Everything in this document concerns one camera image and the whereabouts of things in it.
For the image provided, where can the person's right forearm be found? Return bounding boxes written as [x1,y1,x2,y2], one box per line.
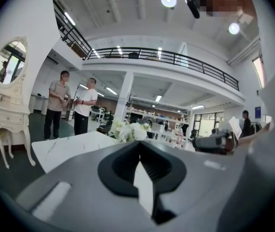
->
[238,122,272,145]

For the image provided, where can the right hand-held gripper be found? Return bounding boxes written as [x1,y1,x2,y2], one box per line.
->
[191,116,243,155]

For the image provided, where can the round ceiling lamp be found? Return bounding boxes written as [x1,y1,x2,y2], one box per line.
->
[160,0,177,8]
[228,22,240,35]

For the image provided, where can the black head-worn camera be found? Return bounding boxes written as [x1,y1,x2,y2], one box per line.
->
[185,0,201,19]

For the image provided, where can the black metal railing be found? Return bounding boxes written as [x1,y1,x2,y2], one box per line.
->
[52,0,240,92]

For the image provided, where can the white dressing table with mirror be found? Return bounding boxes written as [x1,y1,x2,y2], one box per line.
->
[0,36,37,169]

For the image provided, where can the white storage shelving unit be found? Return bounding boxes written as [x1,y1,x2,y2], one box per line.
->
[125,102,191,145]

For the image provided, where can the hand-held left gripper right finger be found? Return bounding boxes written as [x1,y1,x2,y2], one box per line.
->
[140,141,248,232]

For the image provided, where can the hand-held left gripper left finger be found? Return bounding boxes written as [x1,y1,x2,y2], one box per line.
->
[16,141,159,232]

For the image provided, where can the white marble table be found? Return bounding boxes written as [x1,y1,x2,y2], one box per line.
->
[31,130,119,174]

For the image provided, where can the white flowers bunch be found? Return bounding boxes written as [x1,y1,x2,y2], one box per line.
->
[110,118,152,144]

